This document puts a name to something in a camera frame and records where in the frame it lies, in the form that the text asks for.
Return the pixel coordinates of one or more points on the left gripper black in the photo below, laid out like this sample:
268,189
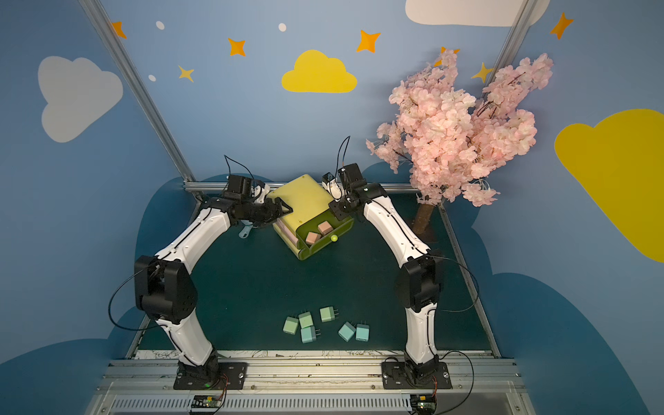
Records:
271,210

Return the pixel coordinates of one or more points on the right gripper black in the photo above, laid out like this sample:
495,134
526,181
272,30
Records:
339,208

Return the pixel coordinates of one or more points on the yellow-green drawer cabinet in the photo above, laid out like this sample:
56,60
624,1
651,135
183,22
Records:
306,197

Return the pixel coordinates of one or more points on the drawer yellow-green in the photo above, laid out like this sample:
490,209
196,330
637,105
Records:
341,228

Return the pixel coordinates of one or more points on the pink plug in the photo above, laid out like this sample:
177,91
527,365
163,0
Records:
312,238
325,228

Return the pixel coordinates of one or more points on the green plug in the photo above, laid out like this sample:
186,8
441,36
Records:
328,314
291,325
305,320

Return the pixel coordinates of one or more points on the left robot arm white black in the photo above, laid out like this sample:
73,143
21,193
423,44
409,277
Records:
163,286

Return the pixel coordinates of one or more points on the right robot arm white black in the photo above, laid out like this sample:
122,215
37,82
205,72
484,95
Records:
419,283

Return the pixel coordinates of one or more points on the blue toy dustpan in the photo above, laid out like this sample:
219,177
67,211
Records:
247,227

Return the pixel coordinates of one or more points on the pink cherry blossom tree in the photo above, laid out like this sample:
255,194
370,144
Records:
453,140

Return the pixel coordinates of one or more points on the teal plug lower middle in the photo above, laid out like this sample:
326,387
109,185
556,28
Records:
309,334

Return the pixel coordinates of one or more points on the teal plug far right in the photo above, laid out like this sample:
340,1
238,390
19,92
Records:
362,332

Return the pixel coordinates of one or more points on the teal plug tilted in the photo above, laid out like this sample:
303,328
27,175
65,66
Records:
347,331

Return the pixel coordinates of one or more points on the left controller board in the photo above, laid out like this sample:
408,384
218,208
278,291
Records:
206,403

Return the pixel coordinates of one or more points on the controller board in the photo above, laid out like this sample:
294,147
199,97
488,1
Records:
422,404
206,403

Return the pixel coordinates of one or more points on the right controller board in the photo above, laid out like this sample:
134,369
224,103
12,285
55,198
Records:
422,404

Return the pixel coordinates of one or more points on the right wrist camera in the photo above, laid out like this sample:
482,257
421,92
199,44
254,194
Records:
331,185

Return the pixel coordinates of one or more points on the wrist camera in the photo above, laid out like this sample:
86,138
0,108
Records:
331,185
245,189

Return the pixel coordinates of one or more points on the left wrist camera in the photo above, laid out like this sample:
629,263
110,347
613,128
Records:
245,189

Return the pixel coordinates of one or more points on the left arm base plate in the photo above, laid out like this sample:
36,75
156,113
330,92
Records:
215,376

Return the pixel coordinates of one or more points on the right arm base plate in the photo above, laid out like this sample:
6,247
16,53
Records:
404,375

